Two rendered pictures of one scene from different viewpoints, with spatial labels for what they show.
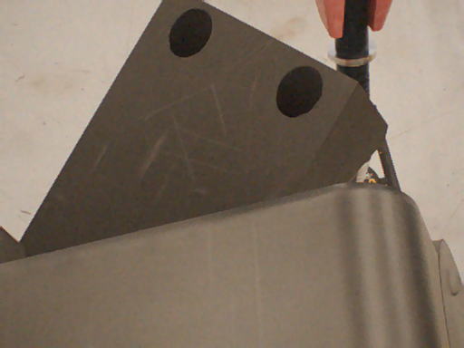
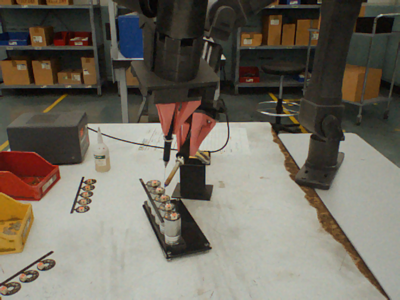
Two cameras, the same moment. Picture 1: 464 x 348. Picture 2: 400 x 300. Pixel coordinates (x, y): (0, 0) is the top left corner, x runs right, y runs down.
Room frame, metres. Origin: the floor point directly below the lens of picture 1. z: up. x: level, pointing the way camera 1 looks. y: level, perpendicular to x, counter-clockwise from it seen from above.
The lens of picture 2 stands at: (0.73, -0.13, 1.11)
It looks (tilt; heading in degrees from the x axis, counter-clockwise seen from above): 22 degrees down; 166
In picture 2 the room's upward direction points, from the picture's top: straight up
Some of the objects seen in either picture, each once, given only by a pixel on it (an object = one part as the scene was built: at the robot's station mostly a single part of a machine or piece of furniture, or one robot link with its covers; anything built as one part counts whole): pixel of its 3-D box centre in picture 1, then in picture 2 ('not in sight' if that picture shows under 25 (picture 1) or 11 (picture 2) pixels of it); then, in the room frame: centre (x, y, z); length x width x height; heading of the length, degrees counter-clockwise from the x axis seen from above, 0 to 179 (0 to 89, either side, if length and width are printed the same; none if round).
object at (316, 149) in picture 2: not in sight; (322, 152); (0.04, 0.33, 0.79); 0.20 x 0.07 x 0.08; 138
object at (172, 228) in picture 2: not in sight; (172, 230); (0.26, -0.04, 0.79); 0.02 x 0.02 x 0.05
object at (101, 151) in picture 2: not in sight; (100, 148); (-0.08, -0.14, 0.80); 0.03 x 0.03 x 0.10
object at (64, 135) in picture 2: not in sight; (52, 138); (-0.18, -0.25, 0.80); 0.15 x 0.12 x 0.10; 81
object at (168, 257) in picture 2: not in sight; (174, 226); (0.20, -0.03, 0.76); 0.16 x 0.07 x 0.01; 6
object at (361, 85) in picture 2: not in sight; (349, 62); (-2.61, 2.24, 0.51); 0.75 x 0.48 x 1.03; 17
